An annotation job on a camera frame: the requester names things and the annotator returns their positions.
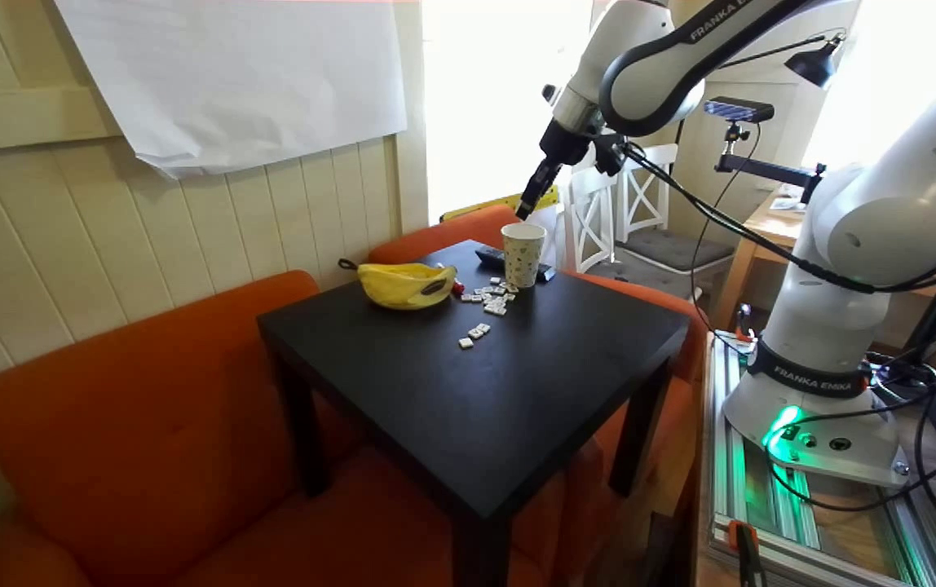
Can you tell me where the white speckled paper cup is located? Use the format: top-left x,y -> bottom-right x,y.
502,223 -> 543,290

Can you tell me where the white wooden chair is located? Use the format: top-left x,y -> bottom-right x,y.
562,165 -> 669,271

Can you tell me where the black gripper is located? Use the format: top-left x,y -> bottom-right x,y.
516,120 -> 594,223

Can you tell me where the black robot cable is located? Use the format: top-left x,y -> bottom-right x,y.
594,135 -> 936,296

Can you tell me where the black side table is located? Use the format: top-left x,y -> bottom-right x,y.
258,273 -> 688,587

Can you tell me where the camera on tripod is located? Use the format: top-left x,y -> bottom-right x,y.
705,97 -> 824,202

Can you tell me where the yellow banana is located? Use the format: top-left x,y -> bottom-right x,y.
340,258 -> 456,309

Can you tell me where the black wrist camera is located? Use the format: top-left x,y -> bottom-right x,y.
594,135 -> 626,177

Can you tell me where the orange sofa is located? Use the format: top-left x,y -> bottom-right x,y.
0,202 -> 714,587

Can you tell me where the small white letter tile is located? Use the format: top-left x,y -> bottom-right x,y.
456,323 -> 493,351

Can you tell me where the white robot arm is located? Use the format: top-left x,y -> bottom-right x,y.
522,0 -> 936,487

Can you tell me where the cluster of white letter tiles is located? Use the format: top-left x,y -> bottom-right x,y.
459,277 -> 516,318

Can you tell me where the white paper sheet on wall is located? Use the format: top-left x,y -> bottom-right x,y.
54,0 -> 406,181

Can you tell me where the black desk lamp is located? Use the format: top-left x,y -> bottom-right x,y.
780,36 -> 842,89

